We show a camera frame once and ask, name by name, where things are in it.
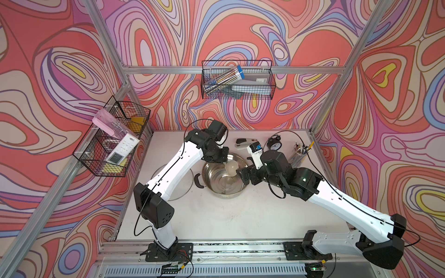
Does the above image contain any stainless steel pot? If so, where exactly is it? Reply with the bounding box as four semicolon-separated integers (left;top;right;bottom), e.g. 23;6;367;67
194;162;247;199

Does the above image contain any glass pot lid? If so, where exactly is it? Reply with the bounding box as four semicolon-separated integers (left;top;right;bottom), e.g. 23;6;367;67
148;161;194;201

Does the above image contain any beige plastic ladle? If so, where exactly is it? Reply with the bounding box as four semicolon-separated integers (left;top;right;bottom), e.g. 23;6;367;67
224;161;239;177

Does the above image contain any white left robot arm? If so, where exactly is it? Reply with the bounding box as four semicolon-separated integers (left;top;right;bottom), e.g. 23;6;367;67
133;120;229;250

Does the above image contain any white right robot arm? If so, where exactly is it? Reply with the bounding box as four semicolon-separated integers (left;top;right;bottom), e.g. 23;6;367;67
237;150;407;270

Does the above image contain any black alarm clock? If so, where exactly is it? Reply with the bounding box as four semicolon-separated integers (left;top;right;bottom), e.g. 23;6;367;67
266;134;282;151

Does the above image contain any grey black stapler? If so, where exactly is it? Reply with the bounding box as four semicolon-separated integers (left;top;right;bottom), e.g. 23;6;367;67
235;138;258;150

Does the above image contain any pack of pencils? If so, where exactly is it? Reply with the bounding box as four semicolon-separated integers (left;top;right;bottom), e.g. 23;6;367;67
203;66;245;96

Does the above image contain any white box in basket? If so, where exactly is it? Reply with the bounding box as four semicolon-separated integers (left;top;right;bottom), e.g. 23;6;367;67
231;73;271;95

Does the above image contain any yellow object in basket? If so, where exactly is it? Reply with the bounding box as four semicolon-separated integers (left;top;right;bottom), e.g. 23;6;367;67
128;117;146;134

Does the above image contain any white calculator device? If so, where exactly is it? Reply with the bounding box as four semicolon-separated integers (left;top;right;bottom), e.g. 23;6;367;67
105;133;140;165

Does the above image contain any pink case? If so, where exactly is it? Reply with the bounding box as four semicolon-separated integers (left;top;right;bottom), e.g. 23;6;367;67
92;108;131;140

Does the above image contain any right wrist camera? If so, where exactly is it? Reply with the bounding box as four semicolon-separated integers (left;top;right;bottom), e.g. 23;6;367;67
246;141;263;170

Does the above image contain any black wire basket back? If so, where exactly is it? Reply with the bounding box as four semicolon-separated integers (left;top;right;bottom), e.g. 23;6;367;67
200;59;277;100

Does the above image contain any black wire basket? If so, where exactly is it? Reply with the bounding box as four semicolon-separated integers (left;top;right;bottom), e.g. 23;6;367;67
200;59;277;100
73;97;151;177

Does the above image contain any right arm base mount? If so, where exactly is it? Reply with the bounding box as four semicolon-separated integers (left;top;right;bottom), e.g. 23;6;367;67
283;230;333;261

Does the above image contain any black wire basket left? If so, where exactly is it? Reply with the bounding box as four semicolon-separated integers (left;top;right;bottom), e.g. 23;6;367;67
73;97;151;177

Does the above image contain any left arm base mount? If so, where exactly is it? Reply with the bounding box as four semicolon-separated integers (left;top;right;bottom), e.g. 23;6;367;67
140;240;194;262

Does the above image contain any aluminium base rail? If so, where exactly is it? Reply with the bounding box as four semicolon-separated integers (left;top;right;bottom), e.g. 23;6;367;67
88;239;392;278

